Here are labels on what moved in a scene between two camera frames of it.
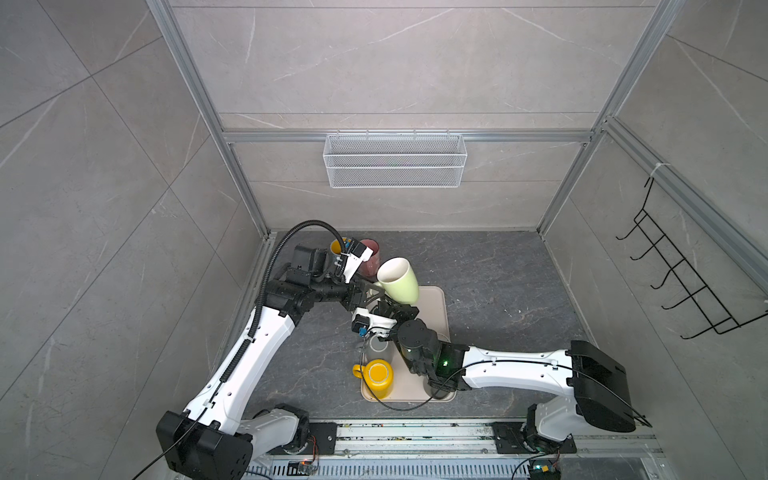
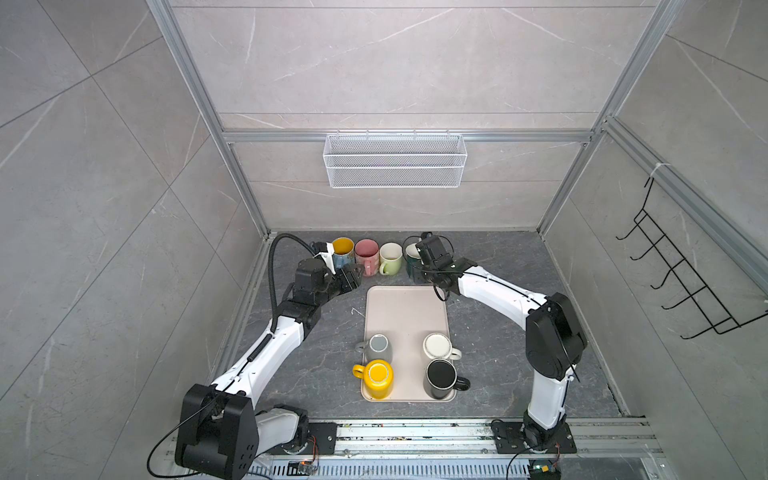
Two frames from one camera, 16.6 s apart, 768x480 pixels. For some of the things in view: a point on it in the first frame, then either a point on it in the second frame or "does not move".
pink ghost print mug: [371, 267] does not move
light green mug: [398, 280] -> [390, 258]
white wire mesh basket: [395, 161] does not move
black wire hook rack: [683, 271] does not move
